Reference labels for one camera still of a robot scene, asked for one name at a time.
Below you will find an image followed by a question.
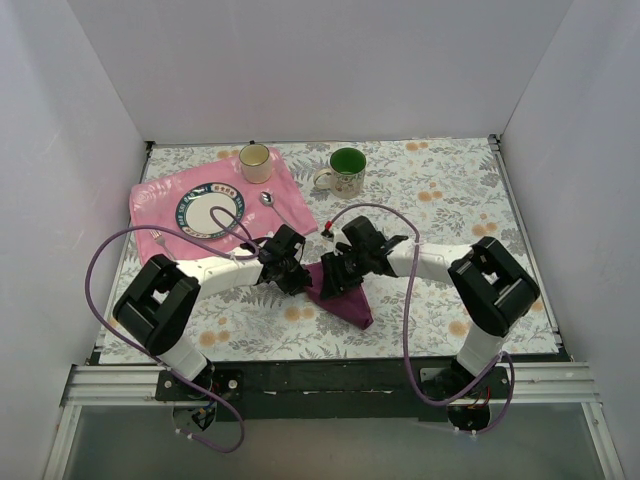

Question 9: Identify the purple satin napkin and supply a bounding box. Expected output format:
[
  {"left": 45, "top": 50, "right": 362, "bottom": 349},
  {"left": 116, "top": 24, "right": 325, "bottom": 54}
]
[{"left": 305, "top": 262, "right": 374, "bottom": 330}]

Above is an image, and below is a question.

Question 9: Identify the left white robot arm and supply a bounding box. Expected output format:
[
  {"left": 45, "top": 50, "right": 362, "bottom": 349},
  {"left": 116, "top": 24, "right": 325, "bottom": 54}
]
[{"left": 113, "top": 225, "right": 312, "bottom": 400}]

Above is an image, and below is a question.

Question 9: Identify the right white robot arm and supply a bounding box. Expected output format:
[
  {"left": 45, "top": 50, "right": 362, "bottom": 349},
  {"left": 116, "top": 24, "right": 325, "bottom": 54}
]
[{"left": 320, "top": 216, "right": 541, "bottom": 399}]

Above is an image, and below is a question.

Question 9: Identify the silver spoon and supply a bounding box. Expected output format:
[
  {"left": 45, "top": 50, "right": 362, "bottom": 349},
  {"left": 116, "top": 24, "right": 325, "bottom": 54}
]
[{"left": 260, "top": 191, "right": 290, "bottom": 226}]

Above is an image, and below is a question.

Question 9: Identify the green floral mug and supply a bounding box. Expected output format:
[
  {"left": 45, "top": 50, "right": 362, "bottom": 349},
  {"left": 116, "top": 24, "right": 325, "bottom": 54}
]
[{"left": 313, "top": 147, "right": 367, "bottom": 199}]

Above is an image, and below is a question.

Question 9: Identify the cream ceramic cup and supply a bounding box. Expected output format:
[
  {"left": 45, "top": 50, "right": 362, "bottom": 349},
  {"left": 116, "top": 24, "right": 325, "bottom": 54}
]
[{"left": 239, "top": 143, "right": 273, "bottom": 184}]

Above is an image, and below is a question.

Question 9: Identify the white plate blue rim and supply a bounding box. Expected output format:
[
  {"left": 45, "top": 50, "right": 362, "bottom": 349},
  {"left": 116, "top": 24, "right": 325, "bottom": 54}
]
[{"left": 175, "top": 182, "right": 246, "bottom": 240}]

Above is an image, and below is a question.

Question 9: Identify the floral tablecloth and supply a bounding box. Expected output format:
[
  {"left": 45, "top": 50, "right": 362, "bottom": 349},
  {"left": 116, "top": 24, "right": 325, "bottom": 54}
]
[{"left": 99, "top": 138, "right": 560, "bottom": 365}]

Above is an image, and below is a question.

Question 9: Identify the small silver fork on placemat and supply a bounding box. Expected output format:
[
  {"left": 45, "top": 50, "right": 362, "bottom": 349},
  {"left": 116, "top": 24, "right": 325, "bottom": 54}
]
[{"left": 149, "top": 229, "right": 176, "bottom": 261}]

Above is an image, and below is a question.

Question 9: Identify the pink cloth placemat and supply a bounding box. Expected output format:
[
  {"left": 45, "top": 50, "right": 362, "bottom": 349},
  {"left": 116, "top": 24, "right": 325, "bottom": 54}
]
[{"left": 129, "top": 148, "right": 318, "bottom": 252}]

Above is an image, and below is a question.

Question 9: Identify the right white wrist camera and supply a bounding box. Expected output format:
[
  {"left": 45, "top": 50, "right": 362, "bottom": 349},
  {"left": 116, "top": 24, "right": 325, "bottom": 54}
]
[{"left": 321, "top": 221, "right": 349, "bottom": 244}]

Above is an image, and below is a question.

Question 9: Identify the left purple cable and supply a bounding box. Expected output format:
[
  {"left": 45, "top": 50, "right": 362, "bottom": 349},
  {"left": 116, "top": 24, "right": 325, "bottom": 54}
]
[{"left": 83, "top": 205, "right": 261, "bottom": 454}]

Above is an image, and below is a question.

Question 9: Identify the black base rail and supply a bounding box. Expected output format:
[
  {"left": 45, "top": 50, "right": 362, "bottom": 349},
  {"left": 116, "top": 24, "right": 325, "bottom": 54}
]
[{"left": 154, "top": 357, "right": 514, "bottom": 424}]

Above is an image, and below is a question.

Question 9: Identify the aluminium frame rail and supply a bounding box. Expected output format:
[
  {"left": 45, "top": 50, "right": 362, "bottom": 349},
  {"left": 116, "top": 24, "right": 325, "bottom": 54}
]
[{"left": 44, "top": 135, "right": 639, "bottom": 479}]

